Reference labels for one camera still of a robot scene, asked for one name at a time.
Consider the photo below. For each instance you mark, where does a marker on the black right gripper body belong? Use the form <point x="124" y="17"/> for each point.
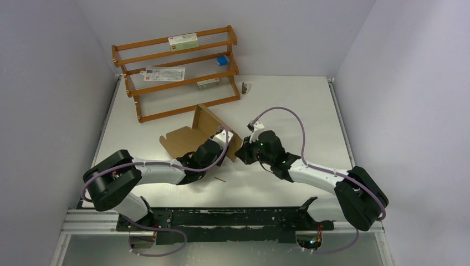
<point x="253" y="153"/>

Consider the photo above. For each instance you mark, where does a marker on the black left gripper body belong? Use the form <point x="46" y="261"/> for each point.
<point x="216" y="158"/>

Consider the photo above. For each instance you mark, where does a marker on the brown cardboard box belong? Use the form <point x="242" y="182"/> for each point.
<point x="205" y="124"/>

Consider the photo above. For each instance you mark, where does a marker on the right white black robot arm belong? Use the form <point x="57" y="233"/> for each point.
<point x="356" y="198"/>

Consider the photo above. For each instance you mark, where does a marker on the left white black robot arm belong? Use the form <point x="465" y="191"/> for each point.
<point x="109" y="184"/>

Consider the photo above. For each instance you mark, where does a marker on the grey white small box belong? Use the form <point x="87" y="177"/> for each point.
<point x="208" y="84"/>

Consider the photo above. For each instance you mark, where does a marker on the blue small box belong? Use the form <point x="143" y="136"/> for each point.
<point x="222" y="60"/>

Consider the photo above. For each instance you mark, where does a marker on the green white box top shelf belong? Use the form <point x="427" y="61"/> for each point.
<point x="183" y="42"/>

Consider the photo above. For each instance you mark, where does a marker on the small grey white clip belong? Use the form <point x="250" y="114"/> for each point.
<point x="246" y="87"/>

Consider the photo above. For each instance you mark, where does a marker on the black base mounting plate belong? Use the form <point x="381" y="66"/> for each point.
<point x="239" y="224"/>

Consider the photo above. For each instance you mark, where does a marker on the orange wooden shelf rack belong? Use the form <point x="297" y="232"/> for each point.
<point x="157" y="99"/>

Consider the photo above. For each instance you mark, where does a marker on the white flat blister package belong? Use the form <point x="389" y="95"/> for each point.
<point x="172" y="74"/>

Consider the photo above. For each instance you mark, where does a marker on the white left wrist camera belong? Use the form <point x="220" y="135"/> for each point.
<point x="222" y="137"/>

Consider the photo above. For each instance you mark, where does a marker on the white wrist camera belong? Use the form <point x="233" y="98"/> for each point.
<point x="222" y="137"/>
<point x="255" y="128"/>

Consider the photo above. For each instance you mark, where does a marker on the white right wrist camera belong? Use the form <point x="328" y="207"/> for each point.
<point x="255" y="128"/>

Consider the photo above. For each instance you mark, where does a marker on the aluminium rail frame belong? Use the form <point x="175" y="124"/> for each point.
<point x="259" y="173"/>

